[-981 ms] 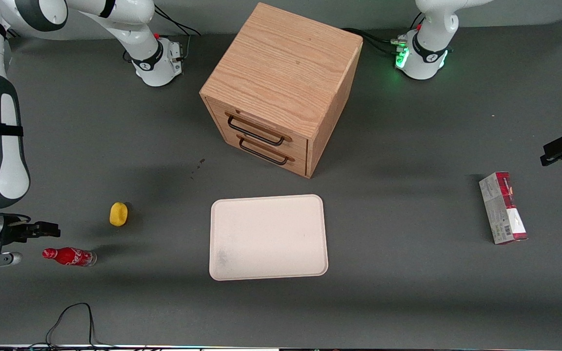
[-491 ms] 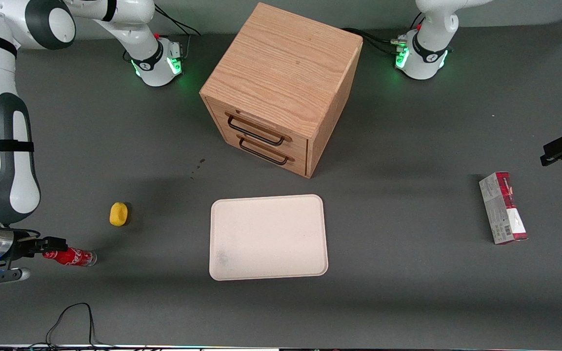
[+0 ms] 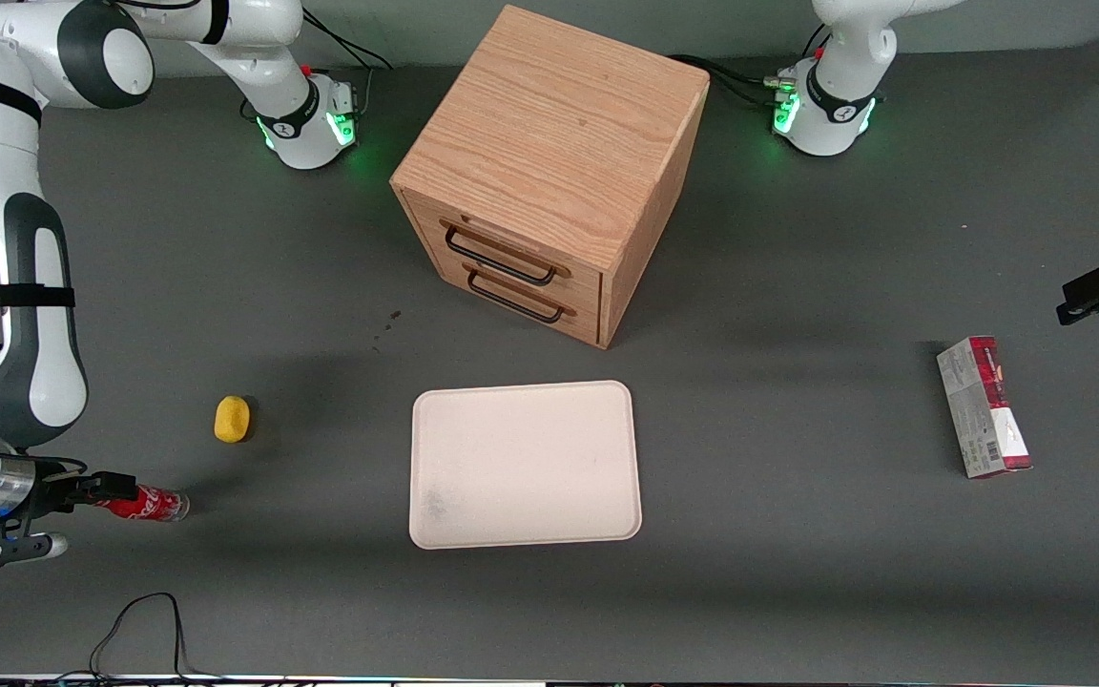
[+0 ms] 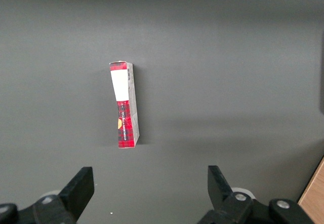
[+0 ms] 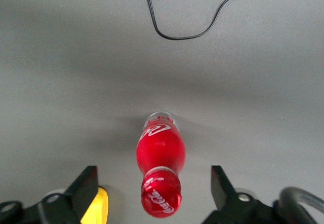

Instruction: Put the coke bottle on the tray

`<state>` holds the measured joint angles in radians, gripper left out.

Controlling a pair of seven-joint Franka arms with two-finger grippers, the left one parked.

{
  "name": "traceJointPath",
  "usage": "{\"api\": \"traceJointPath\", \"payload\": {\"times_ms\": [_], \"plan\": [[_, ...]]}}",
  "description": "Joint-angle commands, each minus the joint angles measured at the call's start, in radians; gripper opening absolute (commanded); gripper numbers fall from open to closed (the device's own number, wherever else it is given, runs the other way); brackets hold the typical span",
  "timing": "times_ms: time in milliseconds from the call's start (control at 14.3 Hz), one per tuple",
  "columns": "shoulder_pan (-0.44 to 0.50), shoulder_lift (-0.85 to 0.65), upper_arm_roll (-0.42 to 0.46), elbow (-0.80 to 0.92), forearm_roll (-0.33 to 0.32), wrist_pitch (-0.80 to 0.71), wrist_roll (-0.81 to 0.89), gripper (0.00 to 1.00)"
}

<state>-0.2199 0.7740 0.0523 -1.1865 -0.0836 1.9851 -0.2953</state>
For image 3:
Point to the white rectangular tray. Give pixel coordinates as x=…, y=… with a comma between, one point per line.
x=526, y=463

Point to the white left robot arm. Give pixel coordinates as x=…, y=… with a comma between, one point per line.
x=836, y=105

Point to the wooden drawer cabinet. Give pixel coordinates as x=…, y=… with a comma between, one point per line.
x=549, y=124

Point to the yellow sponge toy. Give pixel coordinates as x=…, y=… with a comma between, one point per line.
x=232, y=420

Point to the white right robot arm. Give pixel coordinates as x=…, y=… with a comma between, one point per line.
x=34, y=372

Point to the wooden drawer front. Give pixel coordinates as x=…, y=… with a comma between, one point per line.
x=521, y=243
x=549, y=320

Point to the red coke bottle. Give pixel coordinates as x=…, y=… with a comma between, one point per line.
x=154, y=504

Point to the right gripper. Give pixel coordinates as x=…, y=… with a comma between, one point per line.
x=60, y=489

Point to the red and grey carton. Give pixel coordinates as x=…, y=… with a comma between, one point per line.
x=984, y=410

